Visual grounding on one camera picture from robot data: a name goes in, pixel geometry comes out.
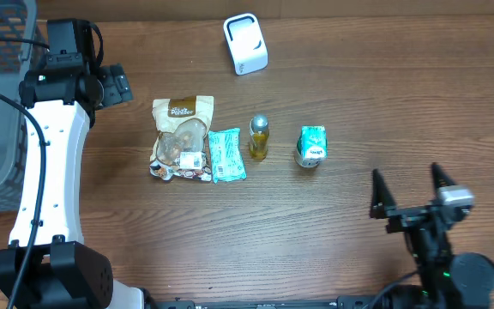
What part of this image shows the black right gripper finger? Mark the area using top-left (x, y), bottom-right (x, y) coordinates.
top-left (370, 169), bottom-right (397, 219)
top-left (431, 162), bottom-right (456, 189)

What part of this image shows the brown white snack bag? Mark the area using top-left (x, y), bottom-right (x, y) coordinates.
top-left (149, 95), bottom-right (214, 182)

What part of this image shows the green white Knorr jar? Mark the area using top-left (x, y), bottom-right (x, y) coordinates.
top-left (294, 143), bottom-right (325, 168)

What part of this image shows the green tissue pack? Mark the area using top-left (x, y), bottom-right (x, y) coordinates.
top-left (299, 125), bottom-right (328, 161)

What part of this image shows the teal wet wipes packet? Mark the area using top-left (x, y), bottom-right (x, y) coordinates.
top-left (208, 128), bottom-right (246, 184)

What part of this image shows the yellow Vim bottle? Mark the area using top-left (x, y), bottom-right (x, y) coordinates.
top-left (249, 114), bottom-right (269, 160)

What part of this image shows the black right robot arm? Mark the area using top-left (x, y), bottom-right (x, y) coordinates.
top-left (368, 163), bottom-right (494, 308)

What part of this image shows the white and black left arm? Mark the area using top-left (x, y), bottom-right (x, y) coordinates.
top-left (0, 19), bottom-right (154, 308)

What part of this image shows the white barcode scanner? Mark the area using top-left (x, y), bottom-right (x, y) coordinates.
top-left (223, 13), bottom-right (268, 76)

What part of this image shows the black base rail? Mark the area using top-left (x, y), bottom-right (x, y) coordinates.
top-left (146, 295), bottom-right (373, 309)

